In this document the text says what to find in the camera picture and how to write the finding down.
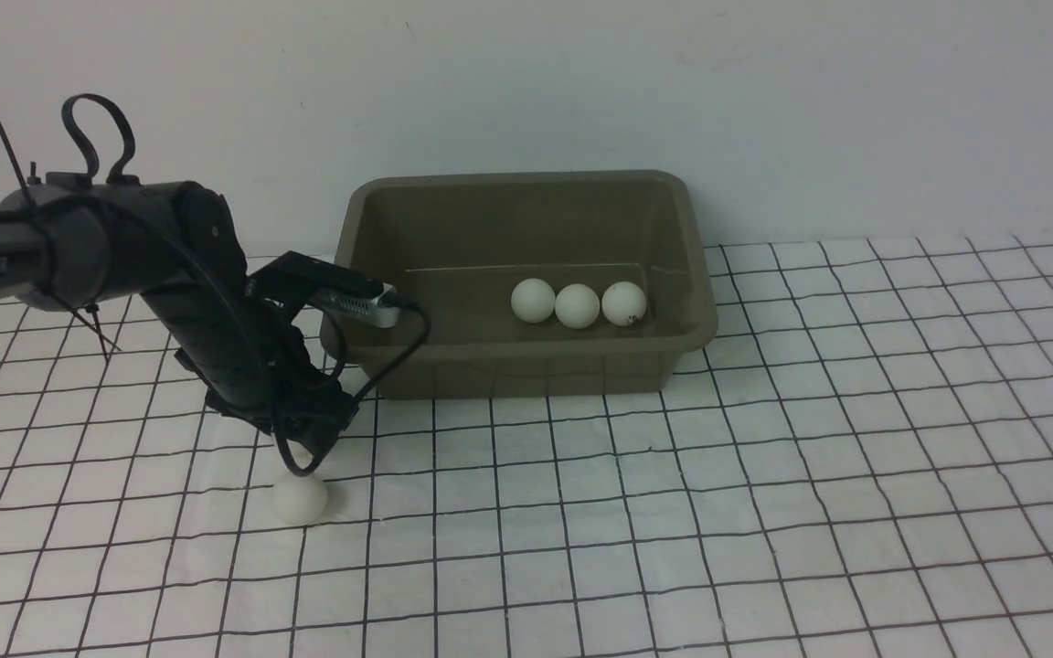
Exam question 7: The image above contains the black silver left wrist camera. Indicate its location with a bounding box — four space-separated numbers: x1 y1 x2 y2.
247 251 401 330

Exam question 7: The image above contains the olive green plastic bin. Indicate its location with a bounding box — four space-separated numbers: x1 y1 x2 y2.
335 171 718 400

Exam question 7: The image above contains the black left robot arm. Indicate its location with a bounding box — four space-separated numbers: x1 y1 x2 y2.
0 182 358 458

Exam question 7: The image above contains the white black-grid tablecloth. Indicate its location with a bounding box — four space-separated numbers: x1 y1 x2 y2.
0 234 1053 657

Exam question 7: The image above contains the black left camera cable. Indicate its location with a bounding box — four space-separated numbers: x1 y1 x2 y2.
271 297 432 478

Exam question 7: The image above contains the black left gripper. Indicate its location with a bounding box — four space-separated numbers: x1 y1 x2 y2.
147 274 358 458

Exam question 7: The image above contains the white ping-pong ball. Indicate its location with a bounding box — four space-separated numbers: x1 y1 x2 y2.
553 283 601 330
510 278 556 324
601 281 648 326
271 473 330 527

